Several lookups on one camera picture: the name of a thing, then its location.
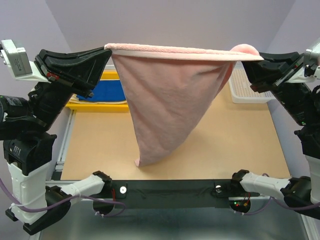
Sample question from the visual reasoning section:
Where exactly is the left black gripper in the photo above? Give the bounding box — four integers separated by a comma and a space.
26, 44, 109, 132

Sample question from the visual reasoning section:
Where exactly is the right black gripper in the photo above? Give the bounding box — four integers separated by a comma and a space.
243, 43, 320, 126

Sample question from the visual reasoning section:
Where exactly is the blue towel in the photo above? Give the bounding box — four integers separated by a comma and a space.
89, 79, 126, 103

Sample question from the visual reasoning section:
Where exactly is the pink towel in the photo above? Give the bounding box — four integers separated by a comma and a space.
104, 43, 262, 167

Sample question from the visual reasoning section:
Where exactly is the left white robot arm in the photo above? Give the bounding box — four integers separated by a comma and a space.
0, 39, 112, 235

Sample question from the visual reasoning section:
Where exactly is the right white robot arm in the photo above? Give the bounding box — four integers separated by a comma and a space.
230, 51, 320, 219

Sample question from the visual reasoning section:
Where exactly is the white plastic basket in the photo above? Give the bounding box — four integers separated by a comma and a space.
228, 68, 275, 104

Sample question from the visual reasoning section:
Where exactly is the yellow plastic tray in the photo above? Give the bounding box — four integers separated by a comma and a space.
66, 69, 129, 113

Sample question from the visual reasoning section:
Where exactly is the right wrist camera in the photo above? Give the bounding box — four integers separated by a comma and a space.
287, 38, 320, 84

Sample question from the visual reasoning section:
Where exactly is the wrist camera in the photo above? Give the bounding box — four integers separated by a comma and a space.
0, 39, 48, 82
287, 38, 320, 84

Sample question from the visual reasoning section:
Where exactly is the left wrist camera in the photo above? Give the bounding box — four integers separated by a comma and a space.
0, 39, 48, 82

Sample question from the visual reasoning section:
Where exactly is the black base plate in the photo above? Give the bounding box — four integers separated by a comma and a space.
93, 179, 258, 209

